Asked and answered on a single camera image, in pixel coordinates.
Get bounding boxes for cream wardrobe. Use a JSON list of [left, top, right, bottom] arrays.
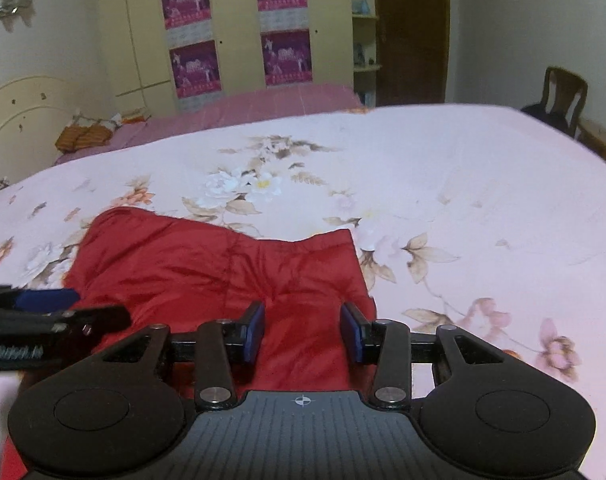
[[97, 0, 354, 117]]

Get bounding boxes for cream wooden headboard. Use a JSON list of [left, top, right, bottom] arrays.
[[0, 75, 115, 194]]

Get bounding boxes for brown wooden door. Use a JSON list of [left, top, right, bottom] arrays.
[[377, 0, 451, 106]]

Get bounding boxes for red quilted jacket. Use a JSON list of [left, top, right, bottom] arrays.
[[0, 206, 379, 480]]

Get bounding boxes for white floral bed quilt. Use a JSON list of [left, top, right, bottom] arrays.
[[0, 105, 606, 479]]

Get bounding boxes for purple poster lower left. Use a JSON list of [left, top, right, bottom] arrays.
[[169, 40, 224, 113]]

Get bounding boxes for cream open shelf unit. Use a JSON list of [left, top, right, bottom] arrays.
[[351, 0, 382, 108]]

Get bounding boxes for purple poster upper left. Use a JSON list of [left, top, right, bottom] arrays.
[[161, 0, 213, 49]]

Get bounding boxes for pink bed sheet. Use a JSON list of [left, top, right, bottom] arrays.
[[56, 84, 361, 165]]

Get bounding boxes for dark wooden chair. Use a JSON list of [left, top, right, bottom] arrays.
[[521, 66, 588, 138]]

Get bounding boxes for purple poster lower right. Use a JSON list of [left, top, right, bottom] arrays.
[[261, 29, 313, 87]]

